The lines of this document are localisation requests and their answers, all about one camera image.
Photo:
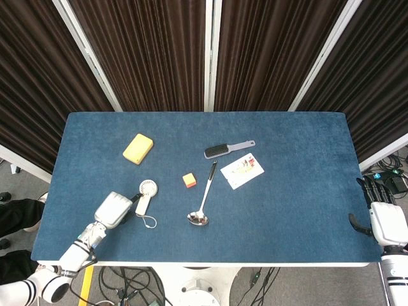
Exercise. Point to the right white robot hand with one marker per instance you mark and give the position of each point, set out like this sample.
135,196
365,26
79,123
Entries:
389,223

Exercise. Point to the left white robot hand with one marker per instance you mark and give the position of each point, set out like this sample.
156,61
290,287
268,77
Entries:
113,210

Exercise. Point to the white handheld fan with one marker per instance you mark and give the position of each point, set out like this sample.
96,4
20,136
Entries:
148,187

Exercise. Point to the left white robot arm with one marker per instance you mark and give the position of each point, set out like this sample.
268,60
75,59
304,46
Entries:
73,255

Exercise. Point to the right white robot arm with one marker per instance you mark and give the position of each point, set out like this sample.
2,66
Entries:
396,277

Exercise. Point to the black power adapter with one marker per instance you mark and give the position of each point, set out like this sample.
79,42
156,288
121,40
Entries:
399,184

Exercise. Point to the yellow rectangular sponge block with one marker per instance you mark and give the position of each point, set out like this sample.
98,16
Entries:
137,149

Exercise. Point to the yellow floor tape strip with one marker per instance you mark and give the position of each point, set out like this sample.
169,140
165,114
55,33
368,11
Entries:
86,287

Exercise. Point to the white sneaker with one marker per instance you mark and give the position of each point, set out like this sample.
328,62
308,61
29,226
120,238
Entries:
33,226

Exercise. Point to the yellow orange small cube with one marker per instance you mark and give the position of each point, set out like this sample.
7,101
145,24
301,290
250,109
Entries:
188,180

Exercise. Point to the person leg black trousers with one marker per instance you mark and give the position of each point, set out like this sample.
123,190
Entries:
14,266
17,215

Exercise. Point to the blue table cloth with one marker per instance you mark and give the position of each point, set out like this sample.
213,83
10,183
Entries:
271,223

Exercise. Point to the dark brown pleated curtain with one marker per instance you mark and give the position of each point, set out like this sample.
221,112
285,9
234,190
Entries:
373,89
35,79
146,54
271,54

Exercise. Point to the white printed flat packet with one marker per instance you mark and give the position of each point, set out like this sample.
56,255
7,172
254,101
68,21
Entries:
242,170

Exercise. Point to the white screen frame rail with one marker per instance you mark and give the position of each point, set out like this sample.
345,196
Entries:
25,164
385,151

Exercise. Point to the white table pedestal base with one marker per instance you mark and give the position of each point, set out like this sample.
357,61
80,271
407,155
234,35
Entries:
197,287

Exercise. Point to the white screen frame post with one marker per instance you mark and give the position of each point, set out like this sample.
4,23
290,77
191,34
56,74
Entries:
212,54
86,52
325,54

